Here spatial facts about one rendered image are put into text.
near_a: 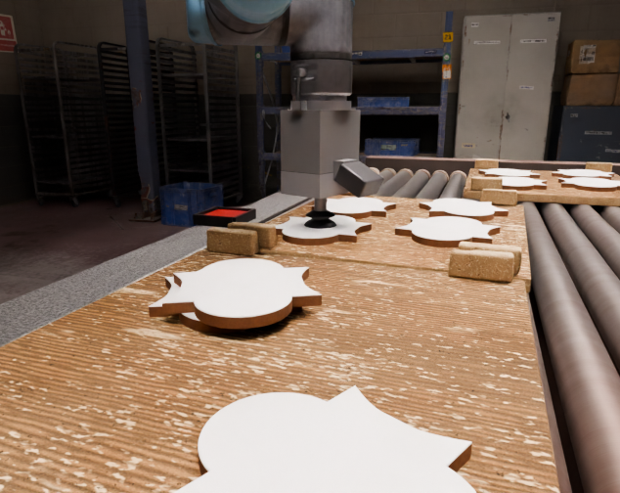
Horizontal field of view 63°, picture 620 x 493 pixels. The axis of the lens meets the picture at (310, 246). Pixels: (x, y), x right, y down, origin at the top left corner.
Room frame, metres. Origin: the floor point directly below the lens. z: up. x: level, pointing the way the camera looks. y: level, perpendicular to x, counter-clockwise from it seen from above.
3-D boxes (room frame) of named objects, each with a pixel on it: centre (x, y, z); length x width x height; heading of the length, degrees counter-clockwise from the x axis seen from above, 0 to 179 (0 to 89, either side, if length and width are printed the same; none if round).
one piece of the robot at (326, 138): (0.63, -0.03, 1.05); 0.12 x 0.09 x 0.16; 51
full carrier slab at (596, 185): (1.13, -0.54, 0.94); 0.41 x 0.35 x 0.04; 161
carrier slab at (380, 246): (0.71, -0.13, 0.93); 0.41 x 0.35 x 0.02; 159
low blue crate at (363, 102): (5.12, -0.71, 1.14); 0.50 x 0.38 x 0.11; 84
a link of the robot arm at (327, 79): (0.64, -0.01, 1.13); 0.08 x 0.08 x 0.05
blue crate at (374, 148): (5.14, -0.83, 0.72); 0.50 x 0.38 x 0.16; 68
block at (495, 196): (0.85, -0.32, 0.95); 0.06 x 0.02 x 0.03; 69
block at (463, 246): (0.48, -0.18, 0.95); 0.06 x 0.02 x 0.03; 69
